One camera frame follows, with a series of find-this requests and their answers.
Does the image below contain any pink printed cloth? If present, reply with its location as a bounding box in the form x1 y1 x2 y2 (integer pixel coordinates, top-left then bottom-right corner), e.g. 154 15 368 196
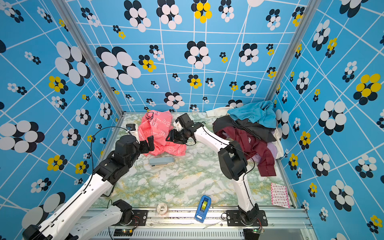
138 110 187 156

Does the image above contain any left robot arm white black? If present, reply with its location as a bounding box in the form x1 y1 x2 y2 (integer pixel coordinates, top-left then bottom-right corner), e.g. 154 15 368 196
23 135 155 240

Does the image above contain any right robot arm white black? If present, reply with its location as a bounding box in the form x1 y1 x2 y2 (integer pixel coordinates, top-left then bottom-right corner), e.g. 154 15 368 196
166 114 261 226

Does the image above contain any lavender cloth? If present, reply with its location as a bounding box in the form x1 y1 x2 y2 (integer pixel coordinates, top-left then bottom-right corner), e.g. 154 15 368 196
252 143 278 164

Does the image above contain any teal cloth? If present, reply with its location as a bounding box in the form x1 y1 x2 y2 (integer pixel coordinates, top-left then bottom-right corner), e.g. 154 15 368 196
227 101 277 129

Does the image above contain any dark grey cloth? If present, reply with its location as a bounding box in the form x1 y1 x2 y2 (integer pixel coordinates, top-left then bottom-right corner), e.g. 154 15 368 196
213 116 276 143

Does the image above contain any grey rectangular box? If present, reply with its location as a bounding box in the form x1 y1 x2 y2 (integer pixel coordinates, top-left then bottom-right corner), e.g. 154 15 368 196
149 157 175 168

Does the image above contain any clear tape roll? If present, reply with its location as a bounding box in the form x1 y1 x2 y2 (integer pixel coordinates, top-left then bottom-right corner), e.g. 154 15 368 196
156 203 169 216

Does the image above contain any blue tape dispenser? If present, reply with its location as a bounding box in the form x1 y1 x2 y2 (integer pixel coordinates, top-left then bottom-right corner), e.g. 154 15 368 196
195 195 212 223

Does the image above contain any pink patterned card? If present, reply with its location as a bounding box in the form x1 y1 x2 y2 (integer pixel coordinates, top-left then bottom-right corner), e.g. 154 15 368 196
271 183 291 209

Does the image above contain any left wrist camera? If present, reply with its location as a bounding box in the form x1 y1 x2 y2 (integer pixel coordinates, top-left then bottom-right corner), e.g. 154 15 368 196
126 124 138 135

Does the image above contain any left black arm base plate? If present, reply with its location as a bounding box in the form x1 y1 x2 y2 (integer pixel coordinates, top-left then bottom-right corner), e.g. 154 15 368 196
115 210 149 227

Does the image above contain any left aluminium corner post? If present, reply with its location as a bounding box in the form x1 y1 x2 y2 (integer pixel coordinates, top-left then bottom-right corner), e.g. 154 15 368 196
52 1 124 118

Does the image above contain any aluminium corner post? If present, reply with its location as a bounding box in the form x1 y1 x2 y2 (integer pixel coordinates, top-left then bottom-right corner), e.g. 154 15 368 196
52 1 124 118
265 0 321 101

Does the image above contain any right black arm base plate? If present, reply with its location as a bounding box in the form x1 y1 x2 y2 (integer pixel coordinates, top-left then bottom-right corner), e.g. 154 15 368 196
226 210 269 227

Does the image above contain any aluminium front rail frame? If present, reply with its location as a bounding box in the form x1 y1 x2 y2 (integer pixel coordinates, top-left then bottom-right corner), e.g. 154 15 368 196
79 206 317 240

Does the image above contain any right aluminium corner post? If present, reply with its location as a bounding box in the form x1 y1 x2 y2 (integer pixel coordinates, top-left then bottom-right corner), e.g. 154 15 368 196
265 0 321 101

